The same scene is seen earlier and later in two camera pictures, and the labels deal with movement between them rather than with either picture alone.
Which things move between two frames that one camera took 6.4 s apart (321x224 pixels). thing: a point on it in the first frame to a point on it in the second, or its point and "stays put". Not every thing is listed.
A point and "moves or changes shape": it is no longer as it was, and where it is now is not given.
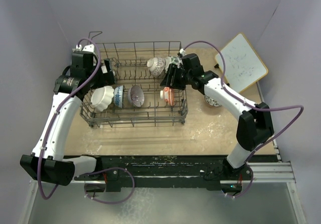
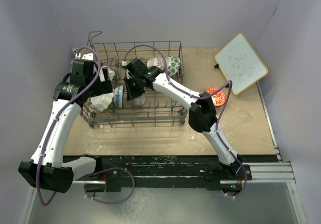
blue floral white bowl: (118, 96) stays put
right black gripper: (172, 72) to (132, 93)
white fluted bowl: (101, 97) stays put
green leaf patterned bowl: (172, 60) stays put
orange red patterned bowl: (168, 95) moves or changes shape
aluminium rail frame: (275, 173) stays put
